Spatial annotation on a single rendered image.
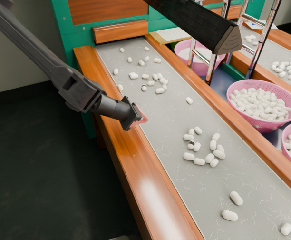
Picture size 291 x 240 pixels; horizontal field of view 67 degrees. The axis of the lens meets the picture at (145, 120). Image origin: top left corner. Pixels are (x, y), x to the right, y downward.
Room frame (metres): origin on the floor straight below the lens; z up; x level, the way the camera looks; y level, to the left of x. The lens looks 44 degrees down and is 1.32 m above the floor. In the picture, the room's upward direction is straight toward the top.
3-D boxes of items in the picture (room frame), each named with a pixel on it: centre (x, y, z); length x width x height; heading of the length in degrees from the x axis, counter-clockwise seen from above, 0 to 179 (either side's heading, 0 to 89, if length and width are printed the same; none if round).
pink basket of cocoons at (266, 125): (0.68, -0.46, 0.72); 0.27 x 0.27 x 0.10
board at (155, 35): (1.28, -0.20, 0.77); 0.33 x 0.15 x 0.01; 113
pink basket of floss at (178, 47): (1.08, -0.29, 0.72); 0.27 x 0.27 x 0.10
